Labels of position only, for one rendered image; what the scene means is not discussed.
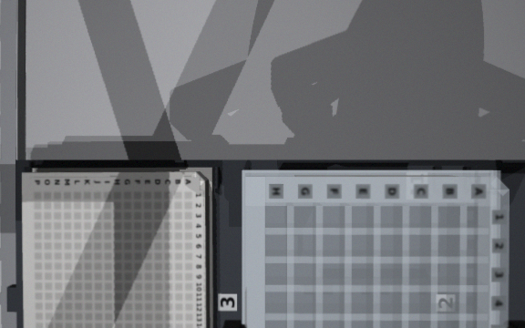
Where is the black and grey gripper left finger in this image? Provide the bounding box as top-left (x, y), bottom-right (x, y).
top-left (223, 320), bottom-right (245, 328)

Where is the grey well plate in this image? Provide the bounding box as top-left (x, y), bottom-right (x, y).
top-left (242, 170), bottom-right (510, 328)

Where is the dark grey plate carrier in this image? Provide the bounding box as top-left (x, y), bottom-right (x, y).
top-left (6, 160), bottom-right (525, 328)

